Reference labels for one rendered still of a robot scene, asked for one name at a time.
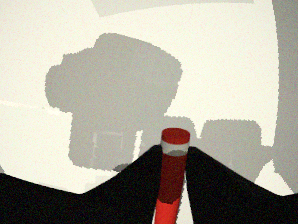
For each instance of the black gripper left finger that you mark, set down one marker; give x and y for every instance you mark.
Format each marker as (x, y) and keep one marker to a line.
(130, 197)

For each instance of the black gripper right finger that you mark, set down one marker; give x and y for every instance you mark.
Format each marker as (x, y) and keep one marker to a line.
(217, 195)

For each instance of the dark red peg with grey band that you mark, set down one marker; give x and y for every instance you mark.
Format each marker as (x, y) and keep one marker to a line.
(175, 143)

